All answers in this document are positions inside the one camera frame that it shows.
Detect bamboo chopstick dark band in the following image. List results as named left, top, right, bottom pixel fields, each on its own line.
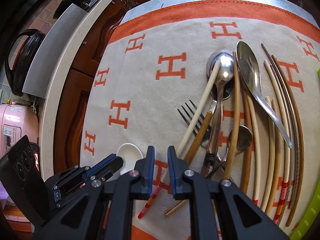
left=223, top=51, right=240, bottom=179

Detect stainless steel chopstick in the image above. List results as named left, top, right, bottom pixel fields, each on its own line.
left=261, top=43, right=298, bottom=210

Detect long steel serving spoon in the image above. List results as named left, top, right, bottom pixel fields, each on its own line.
left=236, top=41, right=292, bottom=148

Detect long brown wooden chopstick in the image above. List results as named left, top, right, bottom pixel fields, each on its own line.
left=271, top=55, right=304, bottom=227

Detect dark wooden kitchen cabinets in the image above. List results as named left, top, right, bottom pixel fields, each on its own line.
left=53, top=0, right=150, bottom=173

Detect small steel spoon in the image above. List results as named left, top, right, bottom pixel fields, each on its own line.
left=206, top=125, right=253, bottom=179

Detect green plastic utensil tray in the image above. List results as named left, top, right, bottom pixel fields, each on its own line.
left=291, top=66, right=319, bottom=239

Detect pale bamboo chopstick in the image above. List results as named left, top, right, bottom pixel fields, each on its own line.
left=265, top=98, right=282, bottom=217
left=260, top=96, right=276, bottom=213

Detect pink rice cooker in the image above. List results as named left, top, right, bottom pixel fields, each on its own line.
left=0, top=104, right=39, bottom=157

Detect white kitchen countertop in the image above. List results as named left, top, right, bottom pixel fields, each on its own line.
left=39, top=0, right=113, bottom=180

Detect large round steel spoon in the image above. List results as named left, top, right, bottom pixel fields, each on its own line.
left=201, top=49, right=234, bottom=178

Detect black electric kettle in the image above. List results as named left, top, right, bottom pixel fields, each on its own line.
left=4, top=29, right=46, bottom=96

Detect wooden handled steel spoon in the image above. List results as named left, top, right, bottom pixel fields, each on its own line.
left=164, top=100, right=217, bottom=216

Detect white ceramic soup spoon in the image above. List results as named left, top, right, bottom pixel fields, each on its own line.
left=117, top=143, right=144, bottom=175

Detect orange beige H-pattern cloth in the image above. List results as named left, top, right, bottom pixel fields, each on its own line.
left=80, top=0, right=319, bottom=239

